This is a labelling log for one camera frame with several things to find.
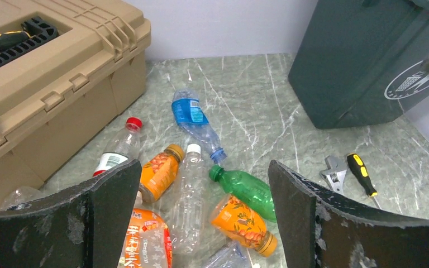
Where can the clear white cap bottle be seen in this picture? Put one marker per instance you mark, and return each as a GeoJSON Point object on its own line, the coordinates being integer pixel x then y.
{"type": "Point", "coordinates": [188, 211]}

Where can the dark green trash bin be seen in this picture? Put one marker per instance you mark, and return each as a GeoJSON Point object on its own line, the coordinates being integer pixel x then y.
{"type": "Point", "coordinates": [360, 62]}

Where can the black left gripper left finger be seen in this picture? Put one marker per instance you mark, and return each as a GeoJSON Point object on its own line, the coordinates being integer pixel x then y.
{"type": "Point", "coordinates": [80, 226]}

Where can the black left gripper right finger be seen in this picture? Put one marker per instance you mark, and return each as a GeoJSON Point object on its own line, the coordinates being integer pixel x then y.
{"type": "Point", "coordinates": [321, 228]}

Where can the red cap clear bottle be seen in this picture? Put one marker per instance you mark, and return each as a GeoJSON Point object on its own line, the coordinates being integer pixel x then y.
{"type": "Point", "coordinates": [124, 145]}

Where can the red label clear bottle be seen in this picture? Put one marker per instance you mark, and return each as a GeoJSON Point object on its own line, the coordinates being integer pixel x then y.
{"type": "Point", "coordinates": [20, 195]}

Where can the large orange label bottle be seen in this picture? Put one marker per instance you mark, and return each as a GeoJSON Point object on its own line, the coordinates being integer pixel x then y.
{"type": "Point", "coordinates": [147, 242]}

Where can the tan plastic toolbox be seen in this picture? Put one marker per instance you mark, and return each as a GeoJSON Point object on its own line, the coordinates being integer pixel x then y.
{"type": "Point", "coordinates": [61, 93]}

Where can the red handled adjustable wrench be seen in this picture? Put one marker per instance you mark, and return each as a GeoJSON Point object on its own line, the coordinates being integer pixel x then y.
{"type": "Point", "coordinates": [335, 173]}

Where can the crushed clear blue label bottle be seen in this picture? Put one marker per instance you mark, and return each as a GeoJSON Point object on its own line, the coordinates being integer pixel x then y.
{"type": "Point", "coordinates": [232, 254]}

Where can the orange juice bottle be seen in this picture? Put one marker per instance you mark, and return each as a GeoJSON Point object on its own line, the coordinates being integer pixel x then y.
{"type": "Point", "coordinates": [160, 172]}

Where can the small orange bottle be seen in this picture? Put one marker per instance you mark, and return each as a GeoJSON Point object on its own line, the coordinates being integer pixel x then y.
{"type": "Point", "coordinates": [239, 222]}

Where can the green plastic bottle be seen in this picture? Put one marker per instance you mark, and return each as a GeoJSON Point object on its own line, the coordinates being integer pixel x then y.
{"type": "Point", "coordinates": [251, 190]}

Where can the yellow black screwdriver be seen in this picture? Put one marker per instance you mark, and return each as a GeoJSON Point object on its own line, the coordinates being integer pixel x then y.
{"type": "Point", "coordinates": [359, 169]}

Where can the blue tinted water bottle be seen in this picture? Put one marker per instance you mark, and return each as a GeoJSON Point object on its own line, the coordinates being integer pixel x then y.
{"type": "Point", "coordinates": [189, 115]}

